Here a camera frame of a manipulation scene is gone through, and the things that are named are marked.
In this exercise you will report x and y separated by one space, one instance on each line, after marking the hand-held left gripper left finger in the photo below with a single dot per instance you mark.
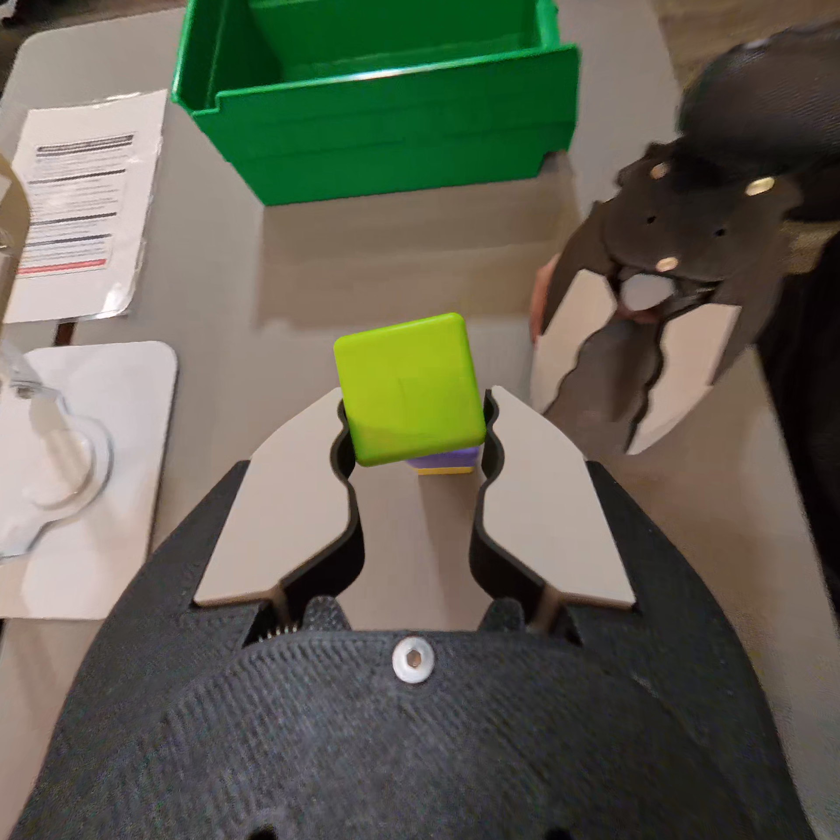
282 518

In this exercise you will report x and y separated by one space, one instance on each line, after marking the person's dark clothing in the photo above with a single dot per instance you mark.
814 426

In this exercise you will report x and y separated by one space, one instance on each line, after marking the yellow cube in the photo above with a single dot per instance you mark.
449 471

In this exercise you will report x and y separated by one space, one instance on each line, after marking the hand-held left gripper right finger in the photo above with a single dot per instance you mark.
551 518

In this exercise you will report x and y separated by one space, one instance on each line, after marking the lime green cube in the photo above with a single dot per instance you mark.
407 387

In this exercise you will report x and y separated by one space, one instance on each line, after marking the green plastic bin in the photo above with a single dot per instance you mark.
394 131

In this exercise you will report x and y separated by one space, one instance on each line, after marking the wooden stand board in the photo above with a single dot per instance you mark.
13 210

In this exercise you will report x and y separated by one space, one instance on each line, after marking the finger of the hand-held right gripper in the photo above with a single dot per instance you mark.
689 354
571 328

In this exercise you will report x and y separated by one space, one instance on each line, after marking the purple cube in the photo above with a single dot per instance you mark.
446 459

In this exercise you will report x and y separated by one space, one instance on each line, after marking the laminated paper sheet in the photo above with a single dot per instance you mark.
85 210

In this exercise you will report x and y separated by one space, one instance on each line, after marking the grey desk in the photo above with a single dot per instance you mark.
394 262

